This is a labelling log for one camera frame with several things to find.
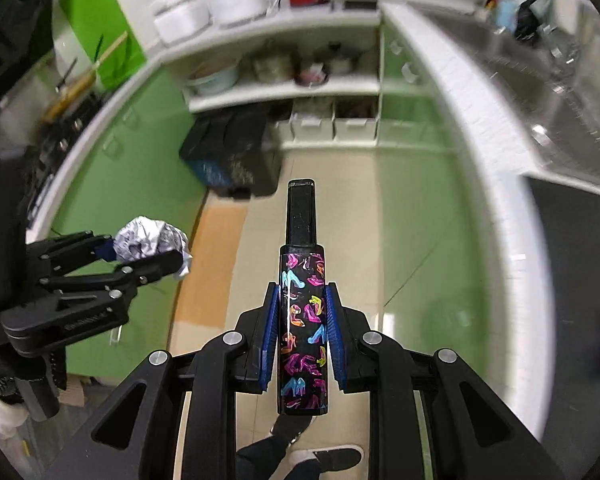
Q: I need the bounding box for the black gas stove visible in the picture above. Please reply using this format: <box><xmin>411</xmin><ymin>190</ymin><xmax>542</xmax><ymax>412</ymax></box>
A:
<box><xmin>27</xmin><ymin>92</ymin><xmax>103</xmax><ymax>231</ymax></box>

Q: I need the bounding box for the foil ball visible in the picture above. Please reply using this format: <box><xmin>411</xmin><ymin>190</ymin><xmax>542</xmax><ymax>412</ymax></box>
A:
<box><xmin>112</xmin><ymin>215</ymin><xmax>193</xmax><ymax>278</ymax></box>

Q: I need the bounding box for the white open shelf unit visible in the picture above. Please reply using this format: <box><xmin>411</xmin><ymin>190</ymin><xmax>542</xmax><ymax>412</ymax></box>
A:
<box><xmin>162</xmin><ymin>10</ymin><xmax>383</xmax><ymax>151</ymax></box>

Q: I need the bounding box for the black stick with shoe print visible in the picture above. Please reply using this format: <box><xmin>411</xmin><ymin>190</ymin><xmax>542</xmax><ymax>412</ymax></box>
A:
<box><xmin>278</xmin><ymin>178</ymin><xmax>329</xmax><ymax>416</ymax></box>

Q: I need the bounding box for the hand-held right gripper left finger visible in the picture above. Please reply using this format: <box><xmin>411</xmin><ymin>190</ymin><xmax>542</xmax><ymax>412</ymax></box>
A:
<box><xmin>45</xmin><ymin>282</ymin><xmax>284</xmax><ymax>480</ymax></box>

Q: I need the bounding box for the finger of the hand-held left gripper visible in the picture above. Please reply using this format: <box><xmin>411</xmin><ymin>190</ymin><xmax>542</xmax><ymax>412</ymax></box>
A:
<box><xmin>41</xmin><ymin>251</ymin><xmax>184</xmax><ymax>305</ymax></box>
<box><xmin>26</xmin><ymin>231</ymin><xmax>117</xmax><ymax>281</ymax></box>

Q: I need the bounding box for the pale blue bowl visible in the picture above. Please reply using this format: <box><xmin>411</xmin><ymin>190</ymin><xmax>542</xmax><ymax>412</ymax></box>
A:
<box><xmin>185</xmin><ymin>60</ymin><xmax>241</xmax><ymax>96</ymax></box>

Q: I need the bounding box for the steel kitchen sink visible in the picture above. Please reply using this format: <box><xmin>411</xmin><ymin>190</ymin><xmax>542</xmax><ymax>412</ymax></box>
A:
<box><xmin>430</xmin><ymin>10</ymin><xmax>600</xmax><ymax>186</ymax></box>

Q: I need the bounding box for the steel pot with lid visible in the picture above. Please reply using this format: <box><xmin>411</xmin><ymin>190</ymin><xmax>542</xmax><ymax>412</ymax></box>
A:
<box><xmin>325</xmin><ymin>42</ymin><xmax>366</xmax><ymax>76</ymax></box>

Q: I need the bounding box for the person's shoe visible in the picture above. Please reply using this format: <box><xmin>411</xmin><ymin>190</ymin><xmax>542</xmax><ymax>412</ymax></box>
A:
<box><xmin>287</xmin><ymin>447</ymin><xmax>365</xmax><ymax>473</ymax></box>

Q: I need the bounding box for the white storage box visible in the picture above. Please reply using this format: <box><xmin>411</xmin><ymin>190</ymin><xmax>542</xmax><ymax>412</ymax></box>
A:
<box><xmin>275</xmin><ymin>100</ymin><xmax>333</xmax><ymax>143</ymax></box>
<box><xmin>332</xmin><ymin>97</ymin><xmax>378</xmax><ymax>141</ymax></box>

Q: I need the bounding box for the black counter mat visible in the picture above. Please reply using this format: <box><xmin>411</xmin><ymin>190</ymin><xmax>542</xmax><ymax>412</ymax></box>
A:
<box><xmin>525</xmin><ymin>175</ymin><xmax>600</xmax><ymax>461</ymax></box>

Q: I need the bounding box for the bin with black bag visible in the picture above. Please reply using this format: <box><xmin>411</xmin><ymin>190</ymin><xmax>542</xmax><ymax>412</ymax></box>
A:
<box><xmin>179</xmin><ymin>110</ymin><xmax>283</xmax><ymax>198</ymax></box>

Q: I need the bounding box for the wooden stick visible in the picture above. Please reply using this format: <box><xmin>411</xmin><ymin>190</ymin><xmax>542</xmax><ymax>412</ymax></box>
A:
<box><xmin>45</xmin><ymin>31</ymin><xmax>129</xmax><ymax>118</ymax></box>

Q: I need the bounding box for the blue bottle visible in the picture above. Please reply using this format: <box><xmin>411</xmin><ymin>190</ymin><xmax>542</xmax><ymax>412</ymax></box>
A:
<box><xmin>495</xmin><ymin>0</ymin><xmax>518</xmax><ymax>31</ymax></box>

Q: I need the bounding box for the person's leg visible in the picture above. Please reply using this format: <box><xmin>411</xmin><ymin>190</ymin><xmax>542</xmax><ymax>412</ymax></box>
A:
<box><xmin>236</xmin><ymin>414</ymin><xmax>323</xmax><ymax>480</ymax></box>

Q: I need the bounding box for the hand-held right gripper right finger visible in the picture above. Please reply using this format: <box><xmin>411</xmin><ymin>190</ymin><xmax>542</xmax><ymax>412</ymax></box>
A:
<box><xmin>326</xmin><ymin>282</ymin><xmax>566</xmax><ymax>480</ymax></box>

